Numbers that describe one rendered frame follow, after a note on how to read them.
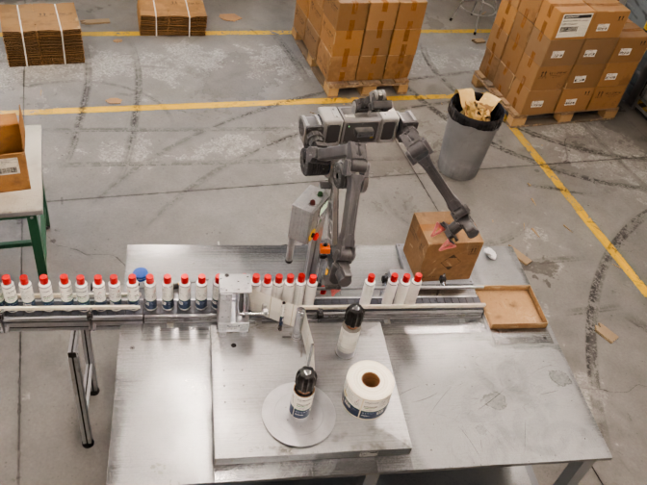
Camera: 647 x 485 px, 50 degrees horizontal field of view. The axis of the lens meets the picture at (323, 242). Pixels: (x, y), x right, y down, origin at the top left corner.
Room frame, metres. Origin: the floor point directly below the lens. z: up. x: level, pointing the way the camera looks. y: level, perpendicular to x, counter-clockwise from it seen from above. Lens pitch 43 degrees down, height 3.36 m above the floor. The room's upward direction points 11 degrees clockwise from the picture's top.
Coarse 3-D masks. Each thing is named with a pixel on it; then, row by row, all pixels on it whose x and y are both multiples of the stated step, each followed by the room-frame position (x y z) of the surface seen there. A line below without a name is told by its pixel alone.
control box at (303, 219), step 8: (304, 192) 2.34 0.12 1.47; (312, 192) 2.35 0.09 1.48; (296, 200) 2.28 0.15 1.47; (304, 200) 2.29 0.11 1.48; (320, 200) 2.31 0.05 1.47; (296, 208) 2.24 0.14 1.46; (304, 208) 2.24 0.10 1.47; (312, 208) 2.25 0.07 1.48; (296, 216) 2.24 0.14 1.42; (304, 216) 2.22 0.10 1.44; (312, 216) 2.22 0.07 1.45; (320, 216) 2.30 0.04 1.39; (296, 224) 2.24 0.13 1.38; (304, 224) 2.22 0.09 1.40; (312, 224) 2.23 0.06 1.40; (320, 224) 2.32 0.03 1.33; (288, 232) 2.25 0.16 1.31; (296, 232) 2.23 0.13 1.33; (304, 232) 2.22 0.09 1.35; (312, 232) 2.24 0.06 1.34; (296, 240) 2.23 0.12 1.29; (304, 240) 2.22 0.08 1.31
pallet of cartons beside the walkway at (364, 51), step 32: (320, 0) 6.03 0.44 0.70; (352, 0) 5.72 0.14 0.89; (384, 0) 5.84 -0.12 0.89; (416, 0) 5.97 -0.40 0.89; (320, 32) 5.96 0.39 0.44; (352, 32) 5.69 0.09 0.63; (384, 32) 5.82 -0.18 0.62; (416, 32) 5.94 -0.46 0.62; (320, 64) 5.83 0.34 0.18; (352, 64) 5.71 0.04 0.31; (384, 64) 5.85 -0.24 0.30
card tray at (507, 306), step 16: (496, 288) 2.63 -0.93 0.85; (512, 288) 2.66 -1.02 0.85; (528, 288) 2.68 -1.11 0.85; (496, 304) 2.53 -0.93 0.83; (512, 304) 2.55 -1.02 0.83; (528, 304) 2.58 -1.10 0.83; (496, 320) 2.42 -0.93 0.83; (512, 320) 2.44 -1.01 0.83; (528, 320) 2.46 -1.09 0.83; (544, 320) 2.46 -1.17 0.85
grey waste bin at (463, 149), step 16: (448, 112) 4.89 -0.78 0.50; (448, 128) 4.80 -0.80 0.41; (464, 128) 4.68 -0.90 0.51; (448, 144) 4.76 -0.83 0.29; (464, 144) 4.69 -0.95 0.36; (480, 144) 4.69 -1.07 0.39; (448, 160) 4.73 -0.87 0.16; (464, 160) 4.69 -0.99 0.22; (480, 160) 4.75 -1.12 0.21; (448, 176) 4.72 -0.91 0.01; (464, 176) 4.70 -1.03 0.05
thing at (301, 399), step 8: (304, 368) 1.65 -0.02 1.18; (312, 368) 1.66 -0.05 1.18; (296, 376) 1.63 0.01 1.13; (304, 376) 1.61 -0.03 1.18; (312, 376) 1.62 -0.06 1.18; (296, 384) 1.61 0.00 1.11; (304, 384) 1.59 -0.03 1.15; (312, 384) 1.60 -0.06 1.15; (296, 392) 1.63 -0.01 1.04; (304, 392) 1.59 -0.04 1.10; (312, 392) 1.64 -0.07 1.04; (296, 400) 1.60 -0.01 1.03; (304, 400) 1.59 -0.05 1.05; (312, 400) 1.62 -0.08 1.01; (296, 408) 1.59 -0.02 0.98; (304, 408) 1.59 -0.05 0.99; (296, 416) 1.59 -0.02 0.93; (304, 416) 1.60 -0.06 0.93
